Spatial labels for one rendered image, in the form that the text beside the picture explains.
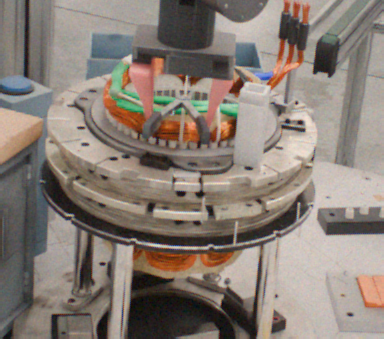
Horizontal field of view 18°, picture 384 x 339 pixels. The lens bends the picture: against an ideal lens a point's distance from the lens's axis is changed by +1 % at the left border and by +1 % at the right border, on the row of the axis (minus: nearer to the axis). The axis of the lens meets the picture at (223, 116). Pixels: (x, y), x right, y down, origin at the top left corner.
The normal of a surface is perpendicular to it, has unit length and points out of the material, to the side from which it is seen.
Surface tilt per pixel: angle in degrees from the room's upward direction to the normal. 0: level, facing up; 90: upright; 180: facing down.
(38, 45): 90
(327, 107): 0
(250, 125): 90
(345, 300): 0
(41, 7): 90
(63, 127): 0
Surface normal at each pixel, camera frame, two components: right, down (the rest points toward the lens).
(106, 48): 0.07, 0.42
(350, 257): 0.09, -0.91
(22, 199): 0.92, 0.23
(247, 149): -0.25, 0.38
